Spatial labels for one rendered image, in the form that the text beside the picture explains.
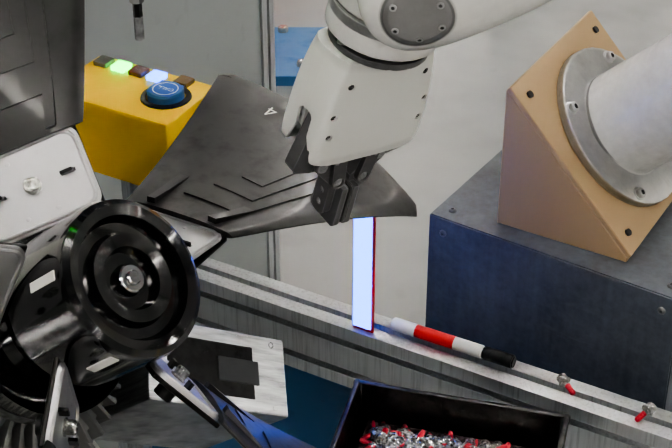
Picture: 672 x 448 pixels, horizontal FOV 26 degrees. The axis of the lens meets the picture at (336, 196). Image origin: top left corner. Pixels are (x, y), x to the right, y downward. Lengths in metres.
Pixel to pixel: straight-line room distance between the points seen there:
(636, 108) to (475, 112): 2.21
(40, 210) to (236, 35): 1.53
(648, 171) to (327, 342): 0.40
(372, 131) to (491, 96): 2.77
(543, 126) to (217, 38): 1.09
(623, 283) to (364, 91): 0.59
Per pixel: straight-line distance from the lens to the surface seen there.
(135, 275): 1.04
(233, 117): 1.30
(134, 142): 1.57
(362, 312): 1.55
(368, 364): 1.59
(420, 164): 3.53
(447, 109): 3.77
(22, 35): 1.11
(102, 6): 2.24
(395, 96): 1.06
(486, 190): 1.68
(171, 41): 2.42
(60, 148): 1.09
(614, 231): 1.57
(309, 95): 1.05
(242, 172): 1.23
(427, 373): 1.56
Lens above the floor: 1.82
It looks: 32 degrees down
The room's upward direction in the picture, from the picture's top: straight up
